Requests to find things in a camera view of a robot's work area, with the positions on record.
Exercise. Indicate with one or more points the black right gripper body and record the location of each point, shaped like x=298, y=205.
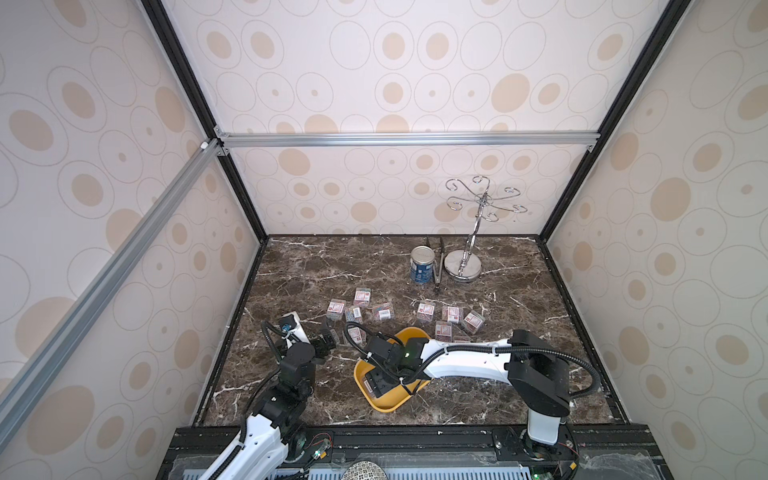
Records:
x=380, y=372

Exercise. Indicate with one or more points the barcode side paper clip box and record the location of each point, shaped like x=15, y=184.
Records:
x=353, y=314

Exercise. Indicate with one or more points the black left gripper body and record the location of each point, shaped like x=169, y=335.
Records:
x=320, y=349

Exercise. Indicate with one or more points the black corner frame post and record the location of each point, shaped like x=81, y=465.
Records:
x=650, y=53

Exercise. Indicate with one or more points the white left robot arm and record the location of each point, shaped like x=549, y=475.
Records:
x=272, y=414

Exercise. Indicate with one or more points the chrome hook stand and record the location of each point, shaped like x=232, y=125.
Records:
x=463, y=265

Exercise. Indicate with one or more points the aluminium diagonal frame bar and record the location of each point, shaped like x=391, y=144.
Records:
x=48, y=360

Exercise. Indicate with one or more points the aluminium horizontal frame bar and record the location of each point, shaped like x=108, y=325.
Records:
x=410, y=139

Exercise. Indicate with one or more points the yellow plastic storage tray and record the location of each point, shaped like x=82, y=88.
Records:
x=395, y=398

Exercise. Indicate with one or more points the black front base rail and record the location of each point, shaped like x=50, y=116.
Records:
x=584, y=451

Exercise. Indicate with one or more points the blue labelled tin can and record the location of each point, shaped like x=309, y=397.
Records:
x=422, y=260

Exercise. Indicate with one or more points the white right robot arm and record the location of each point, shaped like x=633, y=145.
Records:
x=547, y=380

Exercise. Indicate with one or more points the black left corner post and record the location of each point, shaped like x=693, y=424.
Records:
x=161, y=24

